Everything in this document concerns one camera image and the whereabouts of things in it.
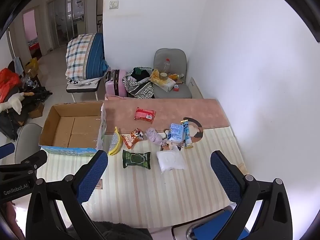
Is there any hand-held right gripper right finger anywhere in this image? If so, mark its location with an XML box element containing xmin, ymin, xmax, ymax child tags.
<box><xmin>210</xmin><ymin>150</ymin><xmax>293</xmax><ymax>240</ymax></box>

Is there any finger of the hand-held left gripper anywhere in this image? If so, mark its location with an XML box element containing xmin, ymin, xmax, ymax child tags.
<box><xmin>0</xmin><ymin>142</ymin><xmax>15</xmax><ymax>160</ymax></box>
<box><xmin>0</xmin><ymin>150</ymin><xmax>48</xmax><ymax>175</ymax></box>

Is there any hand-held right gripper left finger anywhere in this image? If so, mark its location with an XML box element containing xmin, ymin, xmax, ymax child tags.
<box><xmin>26</xmin><ymin>149</ymin><xmax>109</xmax><ymax>240</ymax></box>

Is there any yellow clear snack bag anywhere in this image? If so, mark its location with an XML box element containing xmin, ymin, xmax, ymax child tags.
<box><xmin>108</xmin><ymin>127</ymin><xmax>125</xmax><ymax>156</ymax></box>

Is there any green snack packet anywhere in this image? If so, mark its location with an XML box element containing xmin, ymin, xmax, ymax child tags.
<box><xmin>122</xmin><ymin>149</ymin><xmax>151</xmax><ymax>170</ymax></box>

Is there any orange snack packet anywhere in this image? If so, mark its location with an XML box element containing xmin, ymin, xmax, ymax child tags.
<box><xmin>122</xmin><ymin>128</ymin><xmax>145</xmax><ymax>150</ymax></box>

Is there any white plastic packet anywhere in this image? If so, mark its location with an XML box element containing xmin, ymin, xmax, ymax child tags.
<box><xmin>156</xmin><ymin>150</ymin><xmax>185</xmax><ymax>173</ymax></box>

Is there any light blue tube packet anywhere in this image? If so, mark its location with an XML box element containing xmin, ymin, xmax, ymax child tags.
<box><xmin>180</xmin><ymin>120</ymin><xmax>193</xmax><ymax>148</ymax></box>

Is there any blue tissue pack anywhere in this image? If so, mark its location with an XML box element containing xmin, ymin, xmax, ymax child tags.
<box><xmin>167</xmin><ymin>123</ymin><xmax>184</xmax><ymax>143</ymax></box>

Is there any mauve snack packet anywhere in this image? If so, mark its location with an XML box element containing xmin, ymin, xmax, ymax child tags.
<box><xmin>146</xmin><ymin>127</ymin><xmax>164</xmax><ymax>147</ymax></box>

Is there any red snack packet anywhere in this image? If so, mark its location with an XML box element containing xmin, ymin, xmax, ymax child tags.
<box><xmin>134</xmin><ymin>107</ymin><xmax>156</xmax><ymax>124</ymax></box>

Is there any person's left forearm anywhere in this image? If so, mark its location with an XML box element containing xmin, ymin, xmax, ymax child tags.
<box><xmin>0</xmin><ymin>201</ymin><xmax>25</xmax><ymax>240</ymax></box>

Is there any grey plastic chair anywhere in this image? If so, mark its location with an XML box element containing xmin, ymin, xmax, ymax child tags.
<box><xmin>14</xmin><ymin>123</ymin><xmax>43</xmax><ymax>164</ymax></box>

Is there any white goose plush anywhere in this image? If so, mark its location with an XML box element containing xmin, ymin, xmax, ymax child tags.
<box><xmin>0</xmin><ymin>92</ymin><xmax>34</xmax><ymax>115</ymax></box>

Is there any small brown cardboard box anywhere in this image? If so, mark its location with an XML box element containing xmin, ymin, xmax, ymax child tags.
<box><xmin>28</xmin><ymin>101</ymin><xmax>45</xmax><ymax>119</ymax></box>

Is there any blue stool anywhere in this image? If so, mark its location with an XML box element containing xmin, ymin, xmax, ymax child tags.
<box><xmin>172</xmin><ymin>206</ymin><xmax>252</xmax><ymax>240</ymax></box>

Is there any dark fuzzy garment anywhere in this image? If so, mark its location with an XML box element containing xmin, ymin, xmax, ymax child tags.
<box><xmin>67</xmin><ymin>220</ymin><xmax>153</xmax><ymax>240</ymax></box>

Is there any red plastic bag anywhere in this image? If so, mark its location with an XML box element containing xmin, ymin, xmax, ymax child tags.
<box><xmin>0</xmin><ymin>68</ymin><xmax>22</xmax><ymax>103</ymax></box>

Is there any light blue towel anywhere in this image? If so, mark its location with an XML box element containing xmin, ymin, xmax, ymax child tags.
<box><xmin>14</xmin><ymin>57</ymin><xmax>24</xmax><ymax>77</ymax></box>

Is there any yellow paper bag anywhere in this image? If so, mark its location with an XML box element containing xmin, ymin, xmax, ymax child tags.
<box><xmin>24</xmin><ymin>57</ymin><xmax>39</xmax><ymax>74</ymax></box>

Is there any white board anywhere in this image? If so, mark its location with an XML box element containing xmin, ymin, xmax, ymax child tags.
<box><xmin>189</xmin><ymin>77</ymin><xmax>203</xmax><ymax>99</ymax></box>

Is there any pink suitcase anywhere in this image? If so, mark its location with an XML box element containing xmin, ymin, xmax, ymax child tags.
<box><xmin>105</xmin><ymin>69</ymin><xmax>128</xmax><ymax>98</ymax></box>

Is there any patterned tote bag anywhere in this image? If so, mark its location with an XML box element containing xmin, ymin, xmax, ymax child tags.
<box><xmin>122</xmin><ymin>67</ymin><xmax>155</xmax><ymax>99</ymax></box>

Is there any white tissue pack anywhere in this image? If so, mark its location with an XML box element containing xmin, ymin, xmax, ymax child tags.
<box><xmin>156</xmin><ymin>77</ymin><xmax>176</xmax><ymax>92</ymax></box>

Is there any plaid folded bedding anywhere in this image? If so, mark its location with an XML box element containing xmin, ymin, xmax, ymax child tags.
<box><xmin>65</xmin><ymin>33</ymin><xmax>110</xmax><ymax>80</ymax></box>

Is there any grey cushioned chair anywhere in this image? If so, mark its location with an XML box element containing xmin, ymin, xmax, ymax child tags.
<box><xmin>153</xmin><ymin>48</ymin><xmax>192</xmax><ymax>99</ymax></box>

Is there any glass sliding door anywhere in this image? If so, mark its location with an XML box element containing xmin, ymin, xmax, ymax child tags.
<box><xmin>46</xmin><ymin>0</ymin><xmax>87</xmax><ymax>53</ymax></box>

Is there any white metal-frame bench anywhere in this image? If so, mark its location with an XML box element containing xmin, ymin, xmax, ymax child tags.
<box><xmin>66</xmin><ymin>76</ymin><xmax>107</xmax><ymax>103</ymax></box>

